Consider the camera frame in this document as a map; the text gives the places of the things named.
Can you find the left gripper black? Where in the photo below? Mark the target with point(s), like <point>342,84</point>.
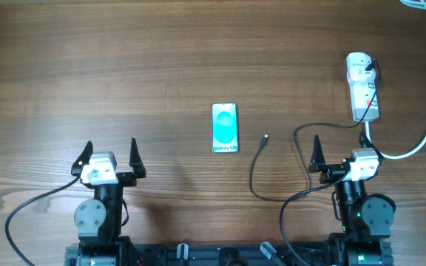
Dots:
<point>126,179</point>

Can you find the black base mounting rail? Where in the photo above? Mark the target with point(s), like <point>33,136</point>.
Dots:
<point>310,253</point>

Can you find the white power strip socket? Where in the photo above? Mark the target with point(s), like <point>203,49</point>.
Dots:
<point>361,77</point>

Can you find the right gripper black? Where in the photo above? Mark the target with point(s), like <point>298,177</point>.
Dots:
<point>332,171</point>

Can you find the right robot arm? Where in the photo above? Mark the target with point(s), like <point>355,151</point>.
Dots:
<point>366,218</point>

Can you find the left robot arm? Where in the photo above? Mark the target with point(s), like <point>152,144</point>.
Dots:
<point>99,220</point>

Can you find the turquoise Galaxy S25 smartphone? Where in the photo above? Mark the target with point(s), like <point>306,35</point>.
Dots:
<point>224,128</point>

